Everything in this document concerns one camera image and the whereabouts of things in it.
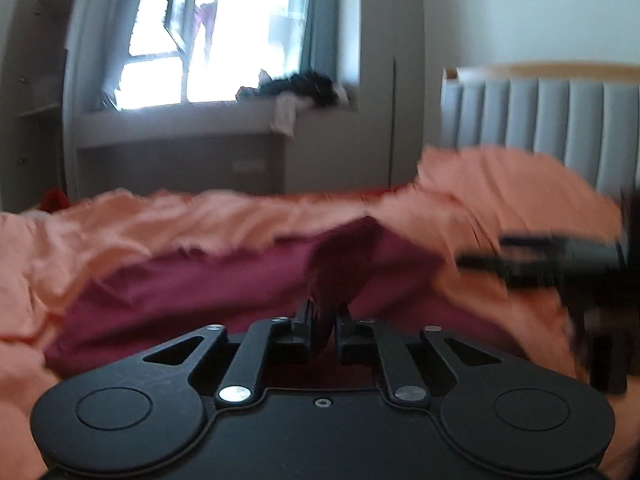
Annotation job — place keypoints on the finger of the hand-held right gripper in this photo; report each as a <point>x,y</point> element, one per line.
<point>500,262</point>

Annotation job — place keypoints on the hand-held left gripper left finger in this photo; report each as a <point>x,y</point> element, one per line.
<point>302,325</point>

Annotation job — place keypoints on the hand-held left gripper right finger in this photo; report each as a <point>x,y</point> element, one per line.
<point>345,335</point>

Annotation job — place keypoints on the maroon ribbed garment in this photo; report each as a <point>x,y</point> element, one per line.
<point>200,300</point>

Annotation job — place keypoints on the dark clothes pile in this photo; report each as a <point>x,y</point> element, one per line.
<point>305,85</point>

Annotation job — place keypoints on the red bed sheet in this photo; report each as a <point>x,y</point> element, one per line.
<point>350,193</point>

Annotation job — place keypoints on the grey padded headboard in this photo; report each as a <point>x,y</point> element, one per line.
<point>550,110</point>

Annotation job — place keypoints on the orange bed cover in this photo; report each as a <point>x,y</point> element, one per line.
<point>125,230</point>

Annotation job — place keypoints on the grey window bench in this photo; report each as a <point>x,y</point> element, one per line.
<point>175,160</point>

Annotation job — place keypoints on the white cloth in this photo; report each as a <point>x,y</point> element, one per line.
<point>285,112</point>

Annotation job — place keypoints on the grey wardrobe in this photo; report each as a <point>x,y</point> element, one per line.
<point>390,35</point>

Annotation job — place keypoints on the window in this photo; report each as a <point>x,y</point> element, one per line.
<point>225,60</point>

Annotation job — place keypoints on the red cloth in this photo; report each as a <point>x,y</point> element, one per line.
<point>55,200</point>

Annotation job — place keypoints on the teal curtain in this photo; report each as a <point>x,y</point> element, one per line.
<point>325,10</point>

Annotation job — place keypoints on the purple hanging garment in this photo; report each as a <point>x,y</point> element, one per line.
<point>206,25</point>

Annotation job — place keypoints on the wooden shelf unit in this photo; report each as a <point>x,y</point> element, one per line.
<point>30,85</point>

